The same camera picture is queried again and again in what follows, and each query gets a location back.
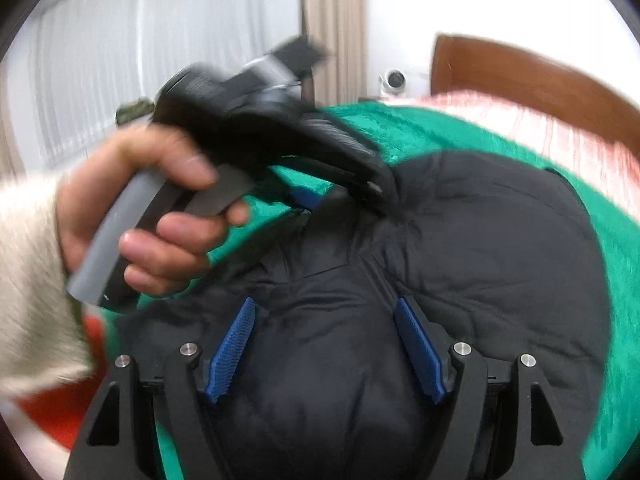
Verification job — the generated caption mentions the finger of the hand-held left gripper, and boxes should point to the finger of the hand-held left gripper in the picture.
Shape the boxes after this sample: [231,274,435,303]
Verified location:
[270,110,398,218]
[280,182,361,226]

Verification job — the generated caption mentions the camouflage patterned object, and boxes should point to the camouflage patterned object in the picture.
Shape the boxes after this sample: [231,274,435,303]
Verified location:
[115,97,156,126]

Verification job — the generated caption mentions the white security camera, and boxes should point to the white security camera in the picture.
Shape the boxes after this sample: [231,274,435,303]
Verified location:
[377,67,408,98]

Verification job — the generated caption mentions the brown wooden headboard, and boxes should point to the brown wooden headboard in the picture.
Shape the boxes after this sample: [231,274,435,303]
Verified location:
[431,32,640,153]

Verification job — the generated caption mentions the green floral bedspread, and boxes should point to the green floral bedspread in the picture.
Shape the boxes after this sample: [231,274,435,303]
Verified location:
[100,100,640,480]

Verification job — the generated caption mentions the person's left hand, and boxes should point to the person's left hand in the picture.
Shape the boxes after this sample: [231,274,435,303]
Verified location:
[55,122,251,297]

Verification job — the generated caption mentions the white sheer curtain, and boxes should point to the white sheer curtain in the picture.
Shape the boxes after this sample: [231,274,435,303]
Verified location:
[10,0,306,176]

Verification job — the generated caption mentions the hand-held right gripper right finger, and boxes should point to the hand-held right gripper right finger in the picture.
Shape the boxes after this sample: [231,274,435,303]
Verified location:
[393,295,587,480]

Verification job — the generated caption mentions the pink striped bed sheet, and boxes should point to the pink striped bed sheet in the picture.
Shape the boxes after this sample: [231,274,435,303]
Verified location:
[390,89,640,186]

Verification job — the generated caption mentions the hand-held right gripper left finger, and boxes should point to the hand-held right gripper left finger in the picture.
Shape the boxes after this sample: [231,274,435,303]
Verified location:
[64,296,257,480]

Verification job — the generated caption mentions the red cloth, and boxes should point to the red cloth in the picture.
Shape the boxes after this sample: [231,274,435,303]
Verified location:
[0,310,116,461]

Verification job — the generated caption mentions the beige curtain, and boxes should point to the beige curtain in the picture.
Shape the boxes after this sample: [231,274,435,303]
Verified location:
[300,0,371,111]

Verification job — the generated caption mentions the person's left forearm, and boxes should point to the person's left forearm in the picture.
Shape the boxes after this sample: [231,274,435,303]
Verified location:
[0,170,96,401]

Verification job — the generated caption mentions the black down jacket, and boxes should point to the black down jacket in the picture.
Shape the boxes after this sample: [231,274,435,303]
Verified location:
[102,150,613,480]

